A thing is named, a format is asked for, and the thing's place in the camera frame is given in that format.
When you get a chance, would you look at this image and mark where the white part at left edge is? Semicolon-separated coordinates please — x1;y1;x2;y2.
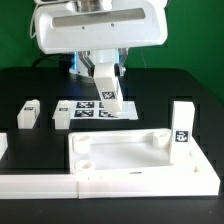
0;133;8;160

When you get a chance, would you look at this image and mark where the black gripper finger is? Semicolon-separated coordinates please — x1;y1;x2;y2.
115;48;128;76
78;51;92;76

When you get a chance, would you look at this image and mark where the base plate with fiducial tags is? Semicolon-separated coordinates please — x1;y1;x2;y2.
70;101;138;120

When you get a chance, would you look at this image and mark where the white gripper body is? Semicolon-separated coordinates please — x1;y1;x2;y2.
35;1;168;54

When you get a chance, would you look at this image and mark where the white desk tabletop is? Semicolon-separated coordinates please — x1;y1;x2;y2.
68;129;196;173

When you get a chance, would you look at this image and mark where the white L-shaped obstacle fixture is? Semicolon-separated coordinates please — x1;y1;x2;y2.
0;137;220;199

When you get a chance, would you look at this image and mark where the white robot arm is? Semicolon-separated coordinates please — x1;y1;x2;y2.
33;0;170;77

